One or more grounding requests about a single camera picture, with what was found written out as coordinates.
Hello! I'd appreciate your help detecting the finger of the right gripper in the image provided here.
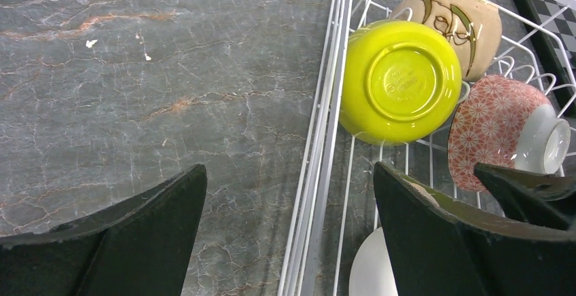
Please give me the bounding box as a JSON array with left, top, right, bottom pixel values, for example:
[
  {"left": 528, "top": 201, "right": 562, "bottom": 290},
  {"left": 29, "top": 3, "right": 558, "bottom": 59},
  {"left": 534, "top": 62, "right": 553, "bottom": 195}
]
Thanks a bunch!
[{"left": 473, "top": 162, "right": 575, "bottom": 232}]

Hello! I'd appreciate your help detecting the black and white chessboard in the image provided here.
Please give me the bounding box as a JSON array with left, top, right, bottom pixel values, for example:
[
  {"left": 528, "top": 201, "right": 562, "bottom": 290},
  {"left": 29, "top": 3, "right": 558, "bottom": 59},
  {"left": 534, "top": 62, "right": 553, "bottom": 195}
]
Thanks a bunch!
[{"left": 503, "top": 0, "right": 576, "bottom": 117}]

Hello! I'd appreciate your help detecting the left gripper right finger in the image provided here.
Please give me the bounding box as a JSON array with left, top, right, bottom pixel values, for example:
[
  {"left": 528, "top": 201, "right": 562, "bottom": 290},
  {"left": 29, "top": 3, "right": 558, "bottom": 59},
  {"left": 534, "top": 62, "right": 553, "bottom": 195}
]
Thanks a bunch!
[{"left": 373, "top": 162, "right": 575, "bottom": 295}]

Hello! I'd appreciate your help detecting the red floral pattern bowl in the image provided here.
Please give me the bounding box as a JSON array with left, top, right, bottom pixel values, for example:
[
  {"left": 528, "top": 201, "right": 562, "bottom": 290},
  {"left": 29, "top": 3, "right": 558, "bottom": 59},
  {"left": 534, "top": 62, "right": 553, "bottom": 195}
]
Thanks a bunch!
[{"left": 448, "top": 75, "right": 571, "bottom": 191}]

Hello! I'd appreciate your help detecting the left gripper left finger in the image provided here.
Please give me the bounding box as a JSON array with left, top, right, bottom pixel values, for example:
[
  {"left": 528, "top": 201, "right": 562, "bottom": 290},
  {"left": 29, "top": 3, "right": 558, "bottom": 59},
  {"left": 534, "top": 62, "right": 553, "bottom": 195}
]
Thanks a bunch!
[{"left": 1, "top": 164, "right": 207, "bottom": 295}]

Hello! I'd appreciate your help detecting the white wire dish rack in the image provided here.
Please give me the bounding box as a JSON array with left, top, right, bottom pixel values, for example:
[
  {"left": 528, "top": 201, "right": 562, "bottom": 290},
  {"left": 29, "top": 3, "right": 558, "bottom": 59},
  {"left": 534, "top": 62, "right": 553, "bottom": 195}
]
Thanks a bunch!
[{"left": 277, "top": 0, "right": 575, "bottom": 295}]

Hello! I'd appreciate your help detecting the beige bowl with leaf motif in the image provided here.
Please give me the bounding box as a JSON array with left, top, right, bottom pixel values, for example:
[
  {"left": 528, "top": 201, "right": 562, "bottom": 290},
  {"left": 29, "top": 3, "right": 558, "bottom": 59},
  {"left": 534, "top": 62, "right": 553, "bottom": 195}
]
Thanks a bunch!
[{"left": 391, "top": 0, "right": 502, "bottom": 82}]

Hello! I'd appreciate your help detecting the plain white bowl in rack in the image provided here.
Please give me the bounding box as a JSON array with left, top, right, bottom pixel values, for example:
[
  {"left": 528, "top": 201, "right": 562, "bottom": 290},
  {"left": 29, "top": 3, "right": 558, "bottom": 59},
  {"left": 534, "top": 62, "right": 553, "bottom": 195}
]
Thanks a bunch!
[{"left": 348, "top": 227, "right": 398, "bottom": 296}]

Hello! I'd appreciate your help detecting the yellow-green bowl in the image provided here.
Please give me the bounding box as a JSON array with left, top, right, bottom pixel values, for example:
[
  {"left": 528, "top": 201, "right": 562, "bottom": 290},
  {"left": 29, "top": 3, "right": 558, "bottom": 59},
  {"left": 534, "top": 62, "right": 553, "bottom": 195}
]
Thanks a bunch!
[{"left": 339, "top": 20, "right": 469, "bottom": 145}]

